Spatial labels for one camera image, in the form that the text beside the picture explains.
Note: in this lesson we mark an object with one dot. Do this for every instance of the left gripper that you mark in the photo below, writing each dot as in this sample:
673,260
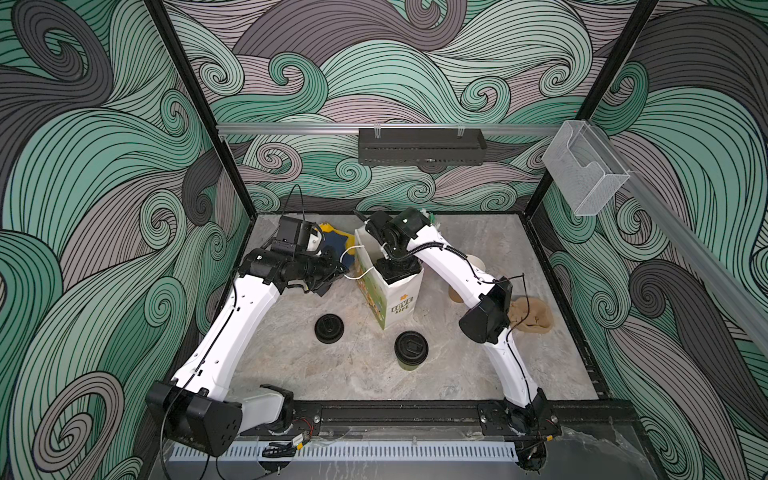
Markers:
334,266

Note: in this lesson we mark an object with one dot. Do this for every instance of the white paper takeout bag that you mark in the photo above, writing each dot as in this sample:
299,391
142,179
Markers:
391,301

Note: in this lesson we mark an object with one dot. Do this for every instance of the black cup lid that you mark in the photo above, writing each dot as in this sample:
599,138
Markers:
329,328
411,347
393,271

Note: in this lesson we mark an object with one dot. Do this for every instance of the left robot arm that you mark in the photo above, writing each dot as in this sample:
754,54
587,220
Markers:
222,354

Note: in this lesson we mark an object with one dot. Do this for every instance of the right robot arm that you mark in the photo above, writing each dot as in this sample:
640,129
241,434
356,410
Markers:
486,322

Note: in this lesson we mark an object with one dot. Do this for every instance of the navy blue cloth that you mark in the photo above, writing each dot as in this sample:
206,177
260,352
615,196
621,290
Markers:
336,246

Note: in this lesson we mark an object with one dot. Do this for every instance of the yellow cloth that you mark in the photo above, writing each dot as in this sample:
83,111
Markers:
328,228

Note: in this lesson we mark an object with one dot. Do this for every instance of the black wall shelf tray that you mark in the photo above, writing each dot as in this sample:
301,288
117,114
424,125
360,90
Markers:
416,146

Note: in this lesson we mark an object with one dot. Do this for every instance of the white slotted cable duct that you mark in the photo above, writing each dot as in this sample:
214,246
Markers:
364,451

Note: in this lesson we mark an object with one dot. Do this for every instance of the clear acrylic wall holder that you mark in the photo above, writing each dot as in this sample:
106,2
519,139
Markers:
585,166

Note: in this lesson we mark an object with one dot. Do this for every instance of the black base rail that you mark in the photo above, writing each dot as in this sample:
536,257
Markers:
333,418

